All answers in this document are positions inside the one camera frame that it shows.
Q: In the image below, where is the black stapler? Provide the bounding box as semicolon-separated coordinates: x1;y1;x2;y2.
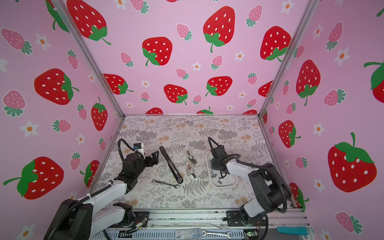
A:
160;147;184;184

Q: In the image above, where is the pink mini stapler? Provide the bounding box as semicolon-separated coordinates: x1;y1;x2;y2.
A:
187;164;197;179

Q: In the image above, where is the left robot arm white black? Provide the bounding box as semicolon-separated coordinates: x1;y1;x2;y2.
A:
44;143;159;240

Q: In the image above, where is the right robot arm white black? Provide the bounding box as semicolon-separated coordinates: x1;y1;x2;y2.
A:
211;145;292;225

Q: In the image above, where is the white plastic tray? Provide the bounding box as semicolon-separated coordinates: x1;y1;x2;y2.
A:
206;151;239;189

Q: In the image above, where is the small silver table wrench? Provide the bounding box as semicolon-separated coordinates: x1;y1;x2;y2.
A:
152;179;180;189

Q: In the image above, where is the clear plastic bag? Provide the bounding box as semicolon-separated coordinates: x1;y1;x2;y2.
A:
175;228;203;240

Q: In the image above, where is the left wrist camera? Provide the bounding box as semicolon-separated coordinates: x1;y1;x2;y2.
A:
134;143;145;160

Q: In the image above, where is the aluminium rail base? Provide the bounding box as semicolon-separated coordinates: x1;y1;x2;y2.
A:
89;209;316;240

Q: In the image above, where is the teal tool handle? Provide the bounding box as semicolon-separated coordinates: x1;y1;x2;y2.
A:
277;227;309;236

